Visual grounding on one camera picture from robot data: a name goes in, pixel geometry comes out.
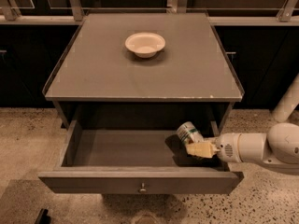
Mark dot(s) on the green white 7up can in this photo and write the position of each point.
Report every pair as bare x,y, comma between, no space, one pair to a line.
188,134

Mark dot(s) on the white paper bowl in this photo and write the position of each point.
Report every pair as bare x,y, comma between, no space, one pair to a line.
145,45

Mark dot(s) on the black object at floor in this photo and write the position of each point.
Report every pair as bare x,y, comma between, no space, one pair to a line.
43,217

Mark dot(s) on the grey cabinet with flat top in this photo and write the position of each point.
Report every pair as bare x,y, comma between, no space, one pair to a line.
186,80

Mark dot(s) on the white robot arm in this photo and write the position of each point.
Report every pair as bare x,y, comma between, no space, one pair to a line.
277,150

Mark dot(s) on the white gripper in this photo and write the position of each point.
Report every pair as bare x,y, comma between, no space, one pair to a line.
228,147

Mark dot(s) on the metal railing frame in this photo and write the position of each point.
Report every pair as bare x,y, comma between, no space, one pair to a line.
217,12

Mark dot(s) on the open grey top drawer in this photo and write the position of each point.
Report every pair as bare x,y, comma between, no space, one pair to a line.
118,161

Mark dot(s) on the round metal drawer knob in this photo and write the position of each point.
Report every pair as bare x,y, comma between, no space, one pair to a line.
143,188

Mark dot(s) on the round robot base part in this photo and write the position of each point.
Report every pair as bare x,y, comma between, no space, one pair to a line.
144,218

